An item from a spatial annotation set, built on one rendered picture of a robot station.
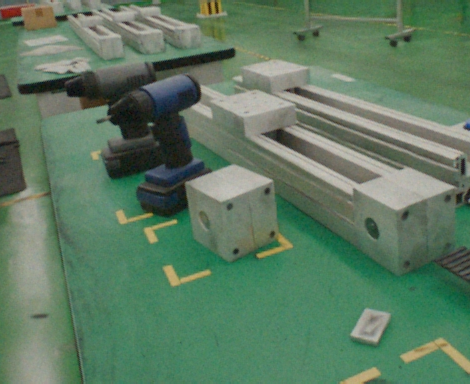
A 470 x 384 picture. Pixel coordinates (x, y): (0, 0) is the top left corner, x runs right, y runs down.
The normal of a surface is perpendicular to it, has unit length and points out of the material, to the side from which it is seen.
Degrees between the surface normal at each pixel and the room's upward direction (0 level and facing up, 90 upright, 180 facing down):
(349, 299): 0
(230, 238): 90
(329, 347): 0
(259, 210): 90
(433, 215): 90
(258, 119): 90
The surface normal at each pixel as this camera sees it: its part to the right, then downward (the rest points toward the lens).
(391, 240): -0.86, 0.24
